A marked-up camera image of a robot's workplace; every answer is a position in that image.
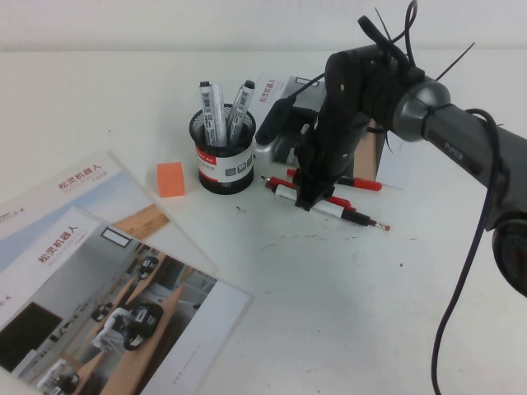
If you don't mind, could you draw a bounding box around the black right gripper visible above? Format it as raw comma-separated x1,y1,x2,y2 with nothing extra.
293,101,368,212

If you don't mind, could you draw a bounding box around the white marker with black cap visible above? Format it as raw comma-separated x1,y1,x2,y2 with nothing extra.
274,184,373,228

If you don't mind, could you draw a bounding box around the red gel pen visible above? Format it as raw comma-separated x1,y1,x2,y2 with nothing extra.
260,175,357,210

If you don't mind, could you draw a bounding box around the black mesh pen holder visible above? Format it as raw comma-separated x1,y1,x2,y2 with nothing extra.
189,107,256,194

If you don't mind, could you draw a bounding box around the red marker with black middle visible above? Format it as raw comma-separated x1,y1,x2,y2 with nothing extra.
286,168,384,193

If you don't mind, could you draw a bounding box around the red pencil with eraser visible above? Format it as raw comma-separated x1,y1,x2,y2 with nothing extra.
264,182,392,230

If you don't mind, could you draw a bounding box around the white marker with barcode label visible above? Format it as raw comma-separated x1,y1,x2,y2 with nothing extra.
198,81,228,147
226,79,257,140

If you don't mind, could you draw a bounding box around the office photo brochure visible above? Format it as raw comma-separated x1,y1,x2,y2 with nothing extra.
0,207,255,395
251,72,408,191

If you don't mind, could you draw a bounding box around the orange rectangular block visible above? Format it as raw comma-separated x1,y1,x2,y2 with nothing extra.
156,161,186,199

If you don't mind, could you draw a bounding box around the blue and white brochure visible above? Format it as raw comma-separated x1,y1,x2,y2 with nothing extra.
0,151,220,276

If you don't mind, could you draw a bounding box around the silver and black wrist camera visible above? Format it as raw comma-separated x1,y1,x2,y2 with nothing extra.
254,97,316,166

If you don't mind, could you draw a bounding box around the thin black camera cable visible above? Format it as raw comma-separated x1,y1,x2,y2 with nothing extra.
287,72,329,100

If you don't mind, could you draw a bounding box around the dark purple arm cable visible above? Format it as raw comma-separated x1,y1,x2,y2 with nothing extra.
431,108,501,395

